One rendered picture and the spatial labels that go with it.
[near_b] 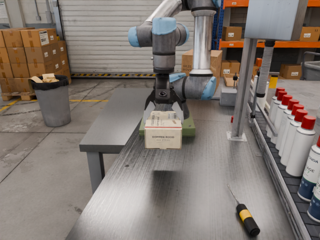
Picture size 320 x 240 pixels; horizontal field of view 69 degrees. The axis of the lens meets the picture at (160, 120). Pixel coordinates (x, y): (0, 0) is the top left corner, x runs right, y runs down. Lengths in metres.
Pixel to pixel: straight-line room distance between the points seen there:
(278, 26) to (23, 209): 2.03
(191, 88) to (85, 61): 4.72
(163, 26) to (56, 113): 2.71
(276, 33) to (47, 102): 2.81
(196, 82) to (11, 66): 3.91
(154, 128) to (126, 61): 4.78
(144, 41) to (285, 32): 0.48
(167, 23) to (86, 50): 4.99
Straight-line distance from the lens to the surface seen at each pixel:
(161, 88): 0.74
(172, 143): 0.79
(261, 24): 0.97
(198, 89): 1.14
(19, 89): 4.73
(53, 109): 3.30
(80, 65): 5.79
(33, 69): 4.50
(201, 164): 0.95
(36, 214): 2.11
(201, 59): 1.15
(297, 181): 0.89
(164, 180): 0.86
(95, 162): 1.18
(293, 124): 0.87
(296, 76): 5.54
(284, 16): 0.95
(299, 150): 0.85
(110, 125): 1.28
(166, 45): 0.75
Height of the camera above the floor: 1.37
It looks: 24 degrees down
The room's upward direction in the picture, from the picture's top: straight up
